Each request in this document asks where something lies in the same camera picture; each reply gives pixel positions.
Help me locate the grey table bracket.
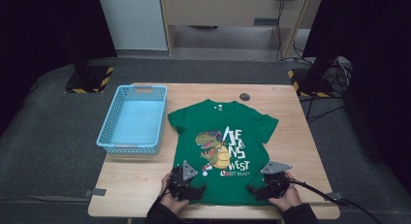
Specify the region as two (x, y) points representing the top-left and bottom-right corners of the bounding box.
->
(83, 187), (108, 198)
(324, 191), (344, 202)

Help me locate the light wooden desk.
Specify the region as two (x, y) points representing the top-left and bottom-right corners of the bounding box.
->
(158, 0), (325, 59)

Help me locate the green printed t-shirt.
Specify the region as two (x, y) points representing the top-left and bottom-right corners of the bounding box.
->
(167, 98), (280, 207)

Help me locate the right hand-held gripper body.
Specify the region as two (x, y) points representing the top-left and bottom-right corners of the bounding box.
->
(260, 160), (294, 200)

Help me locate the black stand with striped base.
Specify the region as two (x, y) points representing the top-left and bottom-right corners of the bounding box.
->
(287, 53), (337, 99)
(61, 23), (115, 95)

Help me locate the person's right hand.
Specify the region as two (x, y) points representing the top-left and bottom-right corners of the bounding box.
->
(268, 171), (303, 213)

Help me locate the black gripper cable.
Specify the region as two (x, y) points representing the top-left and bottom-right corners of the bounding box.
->
(287, 177), (384, 224)

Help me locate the black curtain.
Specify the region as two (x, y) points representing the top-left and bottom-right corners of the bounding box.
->
(302, 0), (411, 186)
(0, 0), (118, 136)

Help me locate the blue plastic basket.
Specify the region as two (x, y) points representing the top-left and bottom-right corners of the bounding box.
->
(96, 84), (169, 155)

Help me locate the white cabinet panel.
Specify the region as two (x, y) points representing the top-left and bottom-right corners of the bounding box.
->
(97, 0), (169, 51)

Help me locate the person's left hand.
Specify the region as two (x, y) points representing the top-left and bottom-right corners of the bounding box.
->
(159, 172), (190, 216)

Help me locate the black power strip cable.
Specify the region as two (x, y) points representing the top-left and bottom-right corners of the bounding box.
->
(275, 0), (304, 63)

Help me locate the tangle of black floor cables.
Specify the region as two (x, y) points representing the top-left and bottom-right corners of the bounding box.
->
(299, 54), (354, 124)

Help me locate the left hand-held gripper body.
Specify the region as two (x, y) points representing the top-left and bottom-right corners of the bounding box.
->
(168, 159), (199, 201)

